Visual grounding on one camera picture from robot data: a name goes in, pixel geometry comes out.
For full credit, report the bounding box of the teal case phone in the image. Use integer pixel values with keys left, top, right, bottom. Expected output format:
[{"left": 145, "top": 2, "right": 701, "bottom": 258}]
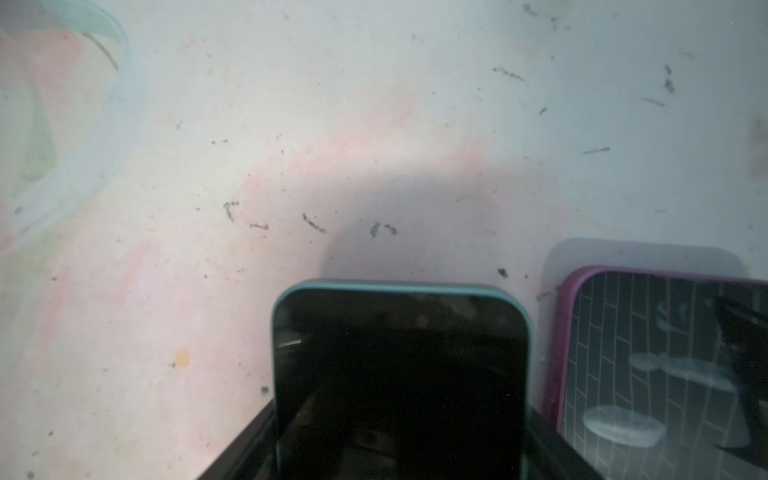
[{"left": 272, "top": 280, "right": 531, "bottom": 479}]

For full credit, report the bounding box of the purple case phone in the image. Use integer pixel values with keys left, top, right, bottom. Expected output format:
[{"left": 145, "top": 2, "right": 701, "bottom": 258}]
[{"left": 543, "top": 267, "right": 767, "bottom": 479}]

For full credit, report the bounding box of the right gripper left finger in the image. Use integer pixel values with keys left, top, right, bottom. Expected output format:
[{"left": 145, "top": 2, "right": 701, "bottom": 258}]
[{"left": 198, "top": 401, "right": 276, "bottom": 480}]

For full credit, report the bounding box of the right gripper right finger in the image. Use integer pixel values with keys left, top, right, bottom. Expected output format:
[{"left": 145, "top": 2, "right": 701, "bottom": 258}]
[{"left": 526, "top": 409, "right": 603, "bottom": 480}]

